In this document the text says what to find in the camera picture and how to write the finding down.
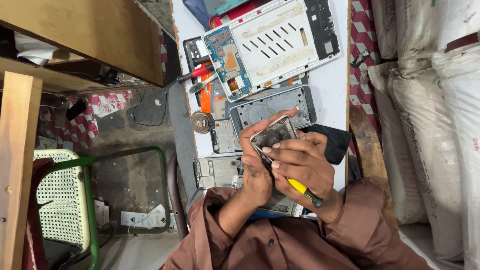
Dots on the brown shirt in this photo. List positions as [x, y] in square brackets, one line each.
[285, 243]

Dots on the red white checkered cloth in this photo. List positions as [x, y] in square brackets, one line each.
[362, 45]

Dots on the light wooden board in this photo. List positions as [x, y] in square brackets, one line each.
[17, 168]

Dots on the torn red checkered sheet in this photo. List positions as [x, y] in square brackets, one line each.
[97, 108]

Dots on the heap of white sacks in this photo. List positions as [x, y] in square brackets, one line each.
[431, 131]

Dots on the small silver phone frame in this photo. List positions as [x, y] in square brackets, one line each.
[225, 137]

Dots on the dark grey phone frame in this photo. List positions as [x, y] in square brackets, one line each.
[262, 107]

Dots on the silver-edged phone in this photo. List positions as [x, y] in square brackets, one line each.
[275, 133]

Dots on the blue circuit board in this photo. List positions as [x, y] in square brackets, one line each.
[228, 56]

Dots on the orange plastic tool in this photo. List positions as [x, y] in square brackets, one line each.
[205, 97]

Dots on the beige phone part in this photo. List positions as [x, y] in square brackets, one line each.
[219, 108]

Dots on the white paper leaflet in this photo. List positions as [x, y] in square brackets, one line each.
[144, 219]

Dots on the dark blue phone cover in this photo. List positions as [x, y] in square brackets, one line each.
[197, 11]

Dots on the black phone frame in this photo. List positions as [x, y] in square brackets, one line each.
[191, 48]

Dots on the worn wooden plank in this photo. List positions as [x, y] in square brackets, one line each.
[369, 157]

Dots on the yellow black screwdriver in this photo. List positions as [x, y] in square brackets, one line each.
[302, 190]

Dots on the white green toothbrush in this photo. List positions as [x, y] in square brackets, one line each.
[200, 84]

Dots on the wooden desk with shelf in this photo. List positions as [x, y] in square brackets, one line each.
[93, 33]

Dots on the person's right hand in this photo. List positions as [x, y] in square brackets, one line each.
[307, 165]

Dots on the teal phone cover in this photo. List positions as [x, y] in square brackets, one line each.
[221, 5]

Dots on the large silver phone frame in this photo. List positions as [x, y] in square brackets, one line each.
[217, 170]

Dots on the green chair white mesh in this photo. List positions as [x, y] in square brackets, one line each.
[62, 198]

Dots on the small black box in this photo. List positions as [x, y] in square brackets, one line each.
[76, 110]

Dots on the cracked silver phone frame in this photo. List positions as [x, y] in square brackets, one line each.
[281, 205]

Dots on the white tablet frame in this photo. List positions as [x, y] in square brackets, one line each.
[277, 41]

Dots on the red phone cover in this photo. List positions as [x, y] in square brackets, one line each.
[232, 15]

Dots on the person's left hand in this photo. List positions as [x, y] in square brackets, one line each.
[255, 183]

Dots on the green metal frame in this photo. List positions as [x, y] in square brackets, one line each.
[163, 187]

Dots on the black phone screen panel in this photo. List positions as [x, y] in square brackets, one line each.
[337, 142]

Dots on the round metal coil part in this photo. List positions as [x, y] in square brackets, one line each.
[201, 122]

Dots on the dark brown chair back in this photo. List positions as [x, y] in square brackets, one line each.
[174, 195]

